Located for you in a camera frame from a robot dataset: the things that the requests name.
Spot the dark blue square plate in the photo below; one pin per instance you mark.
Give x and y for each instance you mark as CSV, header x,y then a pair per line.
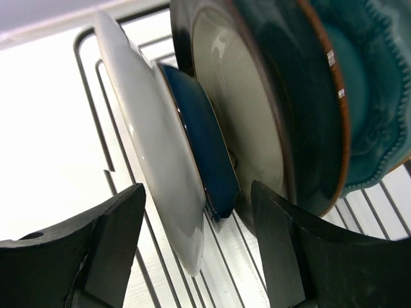
x,y
208,147

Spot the brown rimmed cream plate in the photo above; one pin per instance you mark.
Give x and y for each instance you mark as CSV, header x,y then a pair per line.
x,y
214,45

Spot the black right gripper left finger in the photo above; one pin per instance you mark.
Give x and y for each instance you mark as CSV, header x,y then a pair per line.
x,y
84,261

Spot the dark blue round plate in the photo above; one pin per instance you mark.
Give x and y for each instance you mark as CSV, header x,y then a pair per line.
x,y
304,82

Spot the black wire dish rack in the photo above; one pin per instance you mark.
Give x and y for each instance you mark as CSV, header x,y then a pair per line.
x,y
231,274

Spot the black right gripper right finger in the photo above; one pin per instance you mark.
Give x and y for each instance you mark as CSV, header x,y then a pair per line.
x,y
309,262

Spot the teal scalloped embossed plate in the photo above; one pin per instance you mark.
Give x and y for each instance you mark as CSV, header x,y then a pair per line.
x,y
371,44

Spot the red teal floral plate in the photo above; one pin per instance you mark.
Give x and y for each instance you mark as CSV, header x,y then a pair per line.
x,y
158,137

